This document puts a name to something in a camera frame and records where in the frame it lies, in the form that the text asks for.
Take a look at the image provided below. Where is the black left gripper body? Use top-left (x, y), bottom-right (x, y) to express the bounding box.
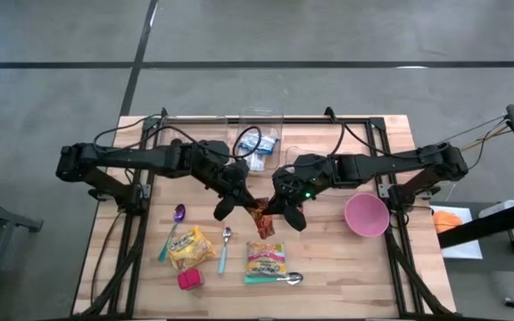
top-left (214, 159), bottom-right (252, 200)

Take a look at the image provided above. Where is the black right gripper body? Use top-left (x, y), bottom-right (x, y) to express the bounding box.
top-left (272, 153), bottom-right (335, 206)

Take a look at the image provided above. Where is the orange snack packet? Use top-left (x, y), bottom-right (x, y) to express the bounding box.
top-left (247, 197), bottom-right (276, 241)

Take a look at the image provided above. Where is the blue ramen packet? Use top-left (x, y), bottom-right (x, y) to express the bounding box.
top-left (237, 128), bottom-right (280, 156)

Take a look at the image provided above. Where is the purple spoon teal handle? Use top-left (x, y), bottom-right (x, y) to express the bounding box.
top-left (157, 203), bottom-right (187, 263)

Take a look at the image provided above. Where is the beef flavor ramen packet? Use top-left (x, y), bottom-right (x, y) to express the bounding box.
top-left (245, 240), bottom-right (288, 275)

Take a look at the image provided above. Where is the yellow ramen packet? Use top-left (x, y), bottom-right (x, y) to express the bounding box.
top-left (167, 225), bottom-right (218, 271)

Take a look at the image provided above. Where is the clear plastic bin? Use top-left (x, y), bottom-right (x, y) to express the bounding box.
top-left (283, 143), bottom-right (345, 188)
top-left (237, 106), bottom-right (284, 175)
top-left (157, 114), bottom-right (230, 157)

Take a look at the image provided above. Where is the pink bowl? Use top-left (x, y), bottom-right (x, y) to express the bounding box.
top-left (344, 191), bottom-right (391, 237)

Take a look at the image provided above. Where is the red cube box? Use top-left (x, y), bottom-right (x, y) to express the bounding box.
top-left (177, 267), bottom-right (205, 292)

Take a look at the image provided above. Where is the orange cloth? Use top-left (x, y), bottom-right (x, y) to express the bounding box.
top-left (432, 210), bottom-right (463, 235)

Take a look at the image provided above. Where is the white paper sheet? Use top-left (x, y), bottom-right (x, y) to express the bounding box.
top-left (429, 204), bottom-right (484, 260)

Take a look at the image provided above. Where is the white plastic container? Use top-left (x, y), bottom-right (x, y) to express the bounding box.
top-left (477, 199), bottom-right (514, 219)

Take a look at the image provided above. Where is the light-blue-handled metal spoon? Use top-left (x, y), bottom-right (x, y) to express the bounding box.
top-left (217, 226), bottom-right (232, 276)

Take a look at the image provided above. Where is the black table frame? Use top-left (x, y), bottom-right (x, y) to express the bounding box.
top-left (71, 114), bottom-right (463, 320)

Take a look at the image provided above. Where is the teal-handled metal spoon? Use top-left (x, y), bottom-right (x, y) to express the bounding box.
top-left (243, 271), bottom-right (304, 286)

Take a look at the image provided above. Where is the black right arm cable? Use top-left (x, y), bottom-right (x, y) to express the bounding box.
top-left (326, 106), bottom-right (423, 158)

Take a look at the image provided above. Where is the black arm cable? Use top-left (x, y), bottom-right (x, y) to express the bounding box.
top-left (91, 113), bottom-right (263, 161)
top-left (326, 106), bottom-right (423, 158)

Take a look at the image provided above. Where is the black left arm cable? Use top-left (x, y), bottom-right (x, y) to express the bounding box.
top-left (91, 113), bottom-right (263, 161)

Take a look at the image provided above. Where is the brown cable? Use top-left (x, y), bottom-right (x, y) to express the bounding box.
top-left (89, 209), bottom-right (124, 307)

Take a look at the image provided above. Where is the grey thin cable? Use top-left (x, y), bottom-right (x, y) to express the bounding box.
top-left (435, 114), bottom-right (508, 144)

